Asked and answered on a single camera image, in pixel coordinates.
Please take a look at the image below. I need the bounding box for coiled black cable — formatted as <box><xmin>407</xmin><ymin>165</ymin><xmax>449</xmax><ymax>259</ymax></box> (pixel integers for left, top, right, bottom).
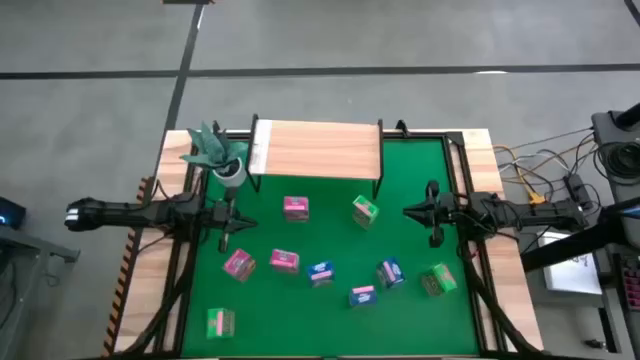
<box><xmin>597</xmin><ymin>141</ymin><xmax>640</xmax><ymax>180</ymax></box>

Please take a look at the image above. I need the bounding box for black power strip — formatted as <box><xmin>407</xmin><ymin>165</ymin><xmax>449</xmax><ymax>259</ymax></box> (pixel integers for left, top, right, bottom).
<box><xmin>563</xmin><ymin>173</ymin><xmax>595</xmax><ymax>210</ymax></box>

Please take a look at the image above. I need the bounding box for green table mat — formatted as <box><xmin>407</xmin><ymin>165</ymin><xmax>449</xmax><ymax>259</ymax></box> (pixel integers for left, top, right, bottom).
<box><xmin>180</xmin><ymin>137</ymin><xmax>480</xmax><ymax>358</ymax></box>

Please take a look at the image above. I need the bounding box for grey equipment cart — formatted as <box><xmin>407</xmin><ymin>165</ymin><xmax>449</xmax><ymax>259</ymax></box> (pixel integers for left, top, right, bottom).
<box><xmin>589</xmin><ymin>109</ymin><xmax>640</xmax><ymax>360</ymax></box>

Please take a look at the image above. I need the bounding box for black metal table frame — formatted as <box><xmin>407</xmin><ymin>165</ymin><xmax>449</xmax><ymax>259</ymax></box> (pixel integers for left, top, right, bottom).
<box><xmin>102</xmin><ymin>118</ymin><xmax>546</xmax><ymax>360</ymax></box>

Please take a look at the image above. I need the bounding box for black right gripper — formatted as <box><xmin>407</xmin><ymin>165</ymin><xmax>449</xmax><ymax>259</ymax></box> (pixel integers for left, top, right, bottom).
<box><xmin>402</xmin><ymin>179</ymin><xmax>459</xmax><ymax>250</ymax></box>

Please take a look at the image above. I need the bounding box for wooden shelf with black legs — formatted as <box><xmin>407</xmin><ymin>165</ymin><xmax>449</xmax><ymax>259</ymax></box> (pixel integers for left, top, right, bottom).
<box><xmin>247</xmin><ymin>113</ymin><xmax>385</xmax><ymax>200</ymax></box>

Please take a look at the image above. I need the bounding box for green Apple Jacks cereal box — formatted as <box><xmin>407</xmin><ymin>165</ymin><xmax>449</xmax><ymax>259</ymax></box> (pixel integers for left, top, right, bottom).
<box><xmin>420</xmin><ymin>262</ymin><xmax>459</xmax><ymax>297</ymax></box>
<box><xmin>351</xmin><ymin>194</ymin><xmax>380</xmax><ymax>231</ymax></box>
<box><xmin>205</xmin><ymin>307</ymin><xmax>237</xmax><ymax>341</ymax></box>

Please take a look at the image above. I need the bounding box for black diagonal beam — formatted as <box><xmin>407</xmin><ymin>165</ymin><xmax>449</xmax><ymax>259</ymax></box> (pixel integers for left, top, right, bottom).
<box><xmin>519</xmin><ymin>197</ymin><xmax>640</xmax><ymax>274</ymax></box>

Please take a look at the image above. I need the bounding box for white printed sheet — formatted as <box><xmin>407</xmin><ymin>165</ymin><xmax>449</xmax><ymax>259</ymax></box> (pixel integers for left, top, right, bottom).
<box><xmin>536</xmin><ymin>229</ymin><xmax>605</xmax><ymax>296</ymax></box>

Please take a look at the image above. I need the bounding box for blue Frosted Flakes cereal box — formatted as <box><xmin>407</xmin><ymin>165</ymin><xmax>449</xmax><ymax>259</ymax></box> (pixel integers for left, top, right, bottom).
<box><xmin>375</xmin><ymin>256</ymin><xmax>407</xmax><ymax>290</ymax></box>
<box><xmin>348</xmin><ymin>284</ymin><xmax>379</xmax><ymax>308</ymax></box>
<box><xmin>305</xmin><ymin>259</ymin><xmax>337</xmax><ymax>289</ymax></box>

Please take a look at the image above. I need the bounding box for artificial green leafy plant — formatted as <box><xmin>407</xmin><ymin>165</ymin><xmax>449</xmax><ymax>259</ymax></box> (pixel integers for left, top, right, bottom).
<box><xmin>179</xmin><ymin>120</ymin><xmax>250</xmax><ymax>171</ymax></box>

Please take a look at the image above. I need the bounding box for yellow cable with plug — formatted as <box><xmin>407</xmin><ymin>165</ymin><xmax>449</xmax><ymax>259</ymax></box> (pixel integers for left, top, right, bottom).
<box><xmin>494</xmin><ymin>144</ymin><xmax>547</xmax><ymax>206</ymax></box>

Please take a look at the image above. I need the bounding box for grey metal side desk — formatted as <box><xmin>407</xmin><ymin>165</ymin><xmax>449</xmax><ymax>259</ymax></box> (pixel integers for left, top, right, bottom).
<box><xmin>0</xmin><ymin>224</ymin><xmax>81</xmax><ymax>346</ymax></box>

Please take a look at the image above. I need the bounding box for pink Raisin Bran cereal box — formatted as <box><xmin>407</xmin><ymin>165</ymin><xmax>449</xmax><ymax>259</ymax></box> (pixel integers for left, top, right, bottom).
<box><xmin>268</xmin><ymin>248</ymin><xmax>301</xmax><ymax>275</ymax></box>
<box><xmin>282</xmin><ymin>195</ymin><xmax>311</xmax><ymax>223</ymax></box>
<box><xmin>221</xmin><ymin>247</ymin><xmax>257</xmax><ymax>284</ymax></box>

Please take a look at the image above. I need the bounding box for black device with blue light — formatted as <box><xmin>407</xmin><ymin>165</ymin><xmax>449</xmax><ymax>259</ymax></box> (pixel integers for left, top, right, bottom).
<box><xmin>0</xmin><ymin>196</ymin><xmax>27</xmax><ymax>230</ymax></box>

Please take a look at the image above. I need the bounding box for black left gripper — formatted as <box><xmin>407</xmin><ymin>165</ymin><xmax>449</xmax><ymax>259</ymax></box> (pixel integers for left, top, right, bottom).
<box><xmin>209</xmin><ymin>187</ymin><xmax>259</xmax><ymax>254</ymax></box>

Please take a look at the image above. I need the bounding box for backlit keyboard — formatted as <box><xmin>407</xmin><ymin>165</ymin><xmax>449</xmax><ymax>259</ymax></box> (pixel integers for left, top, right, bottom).
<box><xmin>619</xmin><ymin>253</ymin><xmax>640</xmax><ymax>311</ymax></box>

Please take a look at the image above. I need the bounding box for orange black hazard strip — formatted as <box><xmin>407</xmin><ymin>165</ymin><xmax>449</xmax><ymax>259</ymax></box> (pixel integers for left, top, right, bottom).
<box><xmin>102</xmin><ymin>175</ymin><xmax>154</xmax><ymax>357</ymax></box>

